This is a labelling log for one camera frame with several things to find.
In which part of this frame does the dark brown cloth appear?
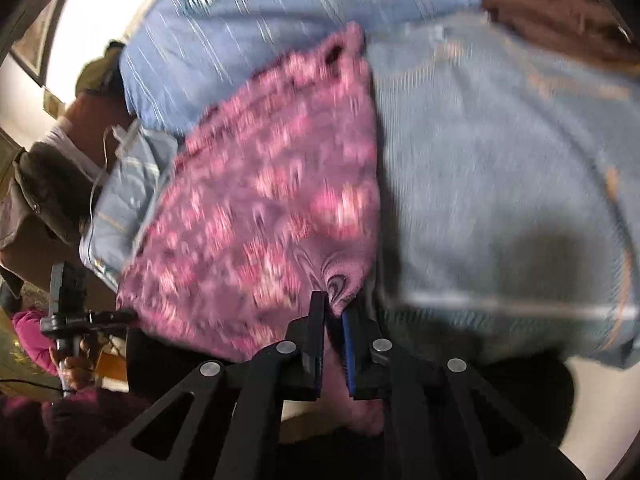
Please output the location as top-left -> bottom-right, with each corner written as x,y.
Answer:
14,142 -> 88,242

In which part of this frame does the blue plaid pillow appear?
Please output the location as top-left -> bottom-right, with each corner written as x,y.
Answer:
120,0 -> 488,137

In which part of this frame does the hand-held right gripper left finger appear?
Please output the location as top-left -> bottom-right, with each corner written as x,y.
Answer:
65,291 -> 331,480

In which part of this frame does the white charger cable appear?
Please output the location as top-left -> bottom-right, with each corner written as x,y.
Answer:
87,127 -> 121,231

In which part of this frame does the white charger adapter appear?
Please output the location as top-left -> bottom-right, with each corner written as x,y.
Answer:
112,120 -> 142,159

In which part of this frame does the brown wooden headboard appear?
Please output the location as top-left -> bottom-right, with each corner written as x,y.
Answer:
55,92 -> 136,171

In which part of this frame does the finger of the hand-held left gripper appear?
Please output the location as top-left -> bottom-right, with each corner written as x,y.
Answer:
92,309 -> 139,327

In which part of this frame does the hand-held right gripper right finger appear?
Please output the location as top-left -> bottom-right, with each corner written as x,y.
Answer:
341,305 -> 588,480

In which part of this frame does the person's left hand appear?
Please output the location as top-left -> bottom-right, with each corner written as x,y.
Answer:
49,337 -> 98,395

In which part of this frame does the person's maroon clothing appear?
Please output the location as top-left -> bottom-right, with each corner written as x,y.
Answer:
0,387 -> 156,480

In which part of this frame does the person's left forearm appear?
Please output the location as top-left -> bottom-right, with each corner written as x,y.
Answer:
12,309 -> 61,377

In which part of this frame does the pink floral shirt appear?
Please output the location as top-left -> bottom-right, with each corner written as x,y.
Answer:
116,22 -> 388,436

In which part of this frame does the grey-blue bed sheet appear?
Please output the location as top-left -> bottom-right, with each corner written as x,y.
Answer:
79,10 -> 640,368

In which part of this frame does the olive green cloth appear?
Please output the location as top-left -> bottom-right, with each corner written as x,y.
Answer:
75,42 -> 126,99

